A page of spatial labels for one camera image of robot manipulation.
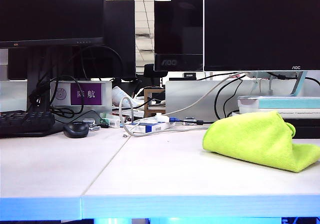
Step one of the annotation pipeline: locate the lime green microfibre rag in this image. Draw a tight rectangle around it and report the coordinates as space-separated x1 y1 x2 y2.
202 110 320 173

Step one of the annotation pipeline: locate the wooden open box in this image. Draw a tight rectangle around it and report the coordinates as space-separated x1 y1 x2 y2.
143 88 167 118

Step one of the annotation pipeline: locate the white adapter plug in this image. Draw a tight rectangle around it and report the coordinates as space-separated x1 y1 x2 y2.
155 112 171 122

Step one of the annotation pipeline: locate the blue and white box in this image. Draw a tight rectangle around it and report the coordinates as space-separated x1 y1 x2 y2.
124 121 176 134

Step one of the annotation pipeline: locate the wide grey divider panel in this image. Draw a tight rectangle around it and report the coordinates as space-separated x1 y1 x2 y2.
165 79 320 122

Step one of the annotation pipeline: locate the black office chair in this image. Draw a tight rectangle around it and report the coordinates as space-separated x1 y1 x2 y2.
143 63 169 87

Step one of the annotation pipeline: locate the small green white box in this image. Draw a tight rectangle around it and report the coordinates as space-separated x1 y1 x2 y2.
99 117 121 129

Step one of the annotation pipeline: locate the nameplate with purple label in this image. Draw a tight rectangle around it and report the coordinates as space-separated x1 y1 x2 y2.
50 80 113 112

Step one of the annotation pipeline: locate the small black AOC monitor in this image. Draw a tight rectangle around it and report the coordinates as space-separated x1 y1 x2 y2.
153 0 205 72

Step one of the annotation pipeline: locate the black computer mouse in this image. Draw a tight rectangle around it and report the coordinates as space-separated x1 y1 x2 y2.
62 121 91 139

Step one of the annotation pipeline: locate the dark grey monitor stand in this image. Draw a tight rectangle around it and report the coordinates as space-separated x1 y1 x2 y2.
26 46 55 114

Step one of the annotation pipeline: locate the large black AOC monitor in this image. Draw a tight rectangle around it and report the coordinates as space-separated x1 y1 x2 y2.
203 0 320 72

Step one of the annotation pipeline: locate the black keyboard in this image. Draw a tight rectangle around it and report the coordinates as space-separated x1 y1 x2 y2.
0 109 56 138

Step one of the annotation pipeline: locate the silver teal monitor stand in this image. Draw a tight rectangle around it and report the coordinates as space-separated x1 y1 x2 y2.
246 71 310 97

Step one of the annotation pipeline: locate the white spined book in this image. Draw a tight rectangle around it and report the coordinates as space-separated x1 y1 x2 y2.
238 106 320 120

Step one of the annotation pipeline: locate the large black monitor orange logo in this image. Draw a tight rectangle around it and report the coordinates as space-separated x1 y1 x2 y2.
0 0 106 49

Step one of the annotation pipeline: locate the thin black book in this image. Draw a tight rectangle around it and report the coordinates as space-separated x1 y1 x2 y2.
226 112 320 129

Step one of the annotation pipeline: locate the narrow frosted divider panel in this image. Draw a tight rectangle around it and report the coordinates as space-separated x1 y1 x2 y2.
0 80 28 113

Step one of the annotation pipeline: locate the thick black book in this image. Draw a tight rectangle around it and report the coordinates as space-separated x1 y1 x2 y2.
291 127 320 140

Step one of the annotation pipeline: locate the long white cable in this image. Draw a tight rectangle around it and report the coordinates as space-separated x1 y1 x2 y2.
118 71 248 138

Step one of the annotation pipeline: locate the black cable with ferrite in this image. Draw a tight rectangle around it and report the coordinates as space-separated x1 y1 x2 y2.
174 118 221 125

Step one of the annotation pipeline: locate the thin black looping cable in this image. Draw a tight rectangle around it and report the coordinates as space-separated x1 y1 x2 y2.
214 74 247 121

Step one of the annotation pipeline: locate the black monitor cable arc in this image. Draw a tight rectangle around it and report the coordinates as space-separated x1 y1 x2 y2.
79 45 125 82

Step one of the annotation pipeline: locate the black tangled cable bundle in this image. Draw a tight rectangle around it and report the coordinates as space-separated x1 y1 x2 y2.
28 74 85 119

